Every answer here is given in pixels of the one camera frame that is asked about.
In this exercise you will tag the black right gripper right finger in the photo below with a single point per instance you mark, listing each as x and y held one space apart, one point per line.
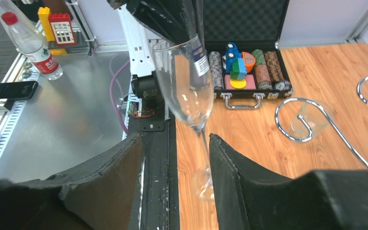
249 196

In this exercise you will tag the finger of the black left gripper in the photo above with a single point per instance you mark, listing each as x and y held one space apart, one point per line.
166 18
193 18

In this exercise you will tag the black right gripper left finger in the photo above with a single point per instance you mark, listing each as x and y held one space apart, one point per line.
97 194

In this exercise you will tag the clear wine glass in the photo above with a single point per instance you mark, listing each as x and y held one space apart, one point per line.
184 78

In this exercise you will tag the chrome wine glass rack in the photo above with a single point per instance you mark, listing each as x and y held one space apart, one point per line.
327 116

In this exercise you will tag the clear ribbed goblet glass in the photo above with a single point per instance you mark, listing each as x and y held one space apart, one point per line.
314 118

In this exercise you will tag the black poker chip case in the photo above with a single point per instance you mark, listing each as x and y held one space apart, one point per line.
250 25

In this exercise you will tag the red yellow toy block building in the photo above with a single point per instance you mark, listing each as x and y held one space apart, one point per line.
57 29

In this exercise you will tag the black smartphone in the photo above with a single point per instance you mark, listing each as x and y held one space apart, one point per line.
18 91

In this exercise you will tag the plastic water bottle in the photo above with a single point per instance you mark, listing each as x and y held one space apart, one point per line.
28 40

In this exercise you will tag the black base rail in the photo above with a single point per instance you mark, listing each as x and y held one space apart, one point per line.
156 201

